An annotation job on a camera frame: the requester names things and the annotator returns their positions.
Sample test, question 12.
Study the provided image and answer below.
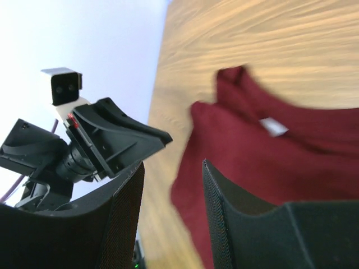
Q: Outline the dark red t shirt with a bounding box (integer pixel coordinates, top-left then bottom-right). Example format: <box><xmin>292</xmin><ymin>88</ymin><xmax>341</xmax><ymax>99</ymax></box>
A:
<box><xmin>171</xmin><ymin>66</ymin><xmax>358</xmax><ymax>268</ymax></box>

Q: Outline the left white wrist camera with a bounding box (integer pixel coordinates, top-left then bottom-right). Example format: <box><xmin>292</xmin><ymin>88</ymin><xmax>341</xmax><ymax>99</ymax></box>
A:
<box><xmin>39</xmin><ymin>67</ymin><xmax>90</xmax><ymax>122</ymax></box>

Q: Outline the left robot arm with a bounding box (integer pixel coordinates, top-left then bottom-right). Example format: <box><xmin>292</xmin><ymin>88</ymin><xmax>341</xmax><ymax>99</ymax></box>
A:
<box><xmin>1</xmin><ymin>98</ymin><xmax>172</xmax><ymax>212</ymax></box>

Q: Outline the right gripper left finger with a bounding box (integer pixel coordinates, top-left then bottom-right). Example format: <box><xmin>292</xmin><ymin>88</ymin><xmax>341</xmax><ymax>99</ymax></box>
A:
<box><xmin>1</xmin><ymin>162</ymin><xmax>145</xmax><ymax>268</ymax></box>

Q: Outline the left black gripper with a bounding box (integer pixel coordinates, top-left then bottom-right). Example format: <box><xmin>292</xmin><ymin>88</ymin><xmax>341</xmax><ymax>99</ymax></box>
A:
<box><xmin>55</xmin><ymin>98</ymin><xmax>173</xmax><ymax>182</ymax></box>

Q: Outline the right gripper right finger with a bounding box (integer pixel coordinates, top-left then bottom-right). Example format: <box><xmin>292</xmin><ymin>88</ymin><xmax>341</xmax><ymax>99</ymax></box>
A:
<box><xmin>202</xmin><ymin>161</ymin><xmax>358</xmax><ymax>268</ymax></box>

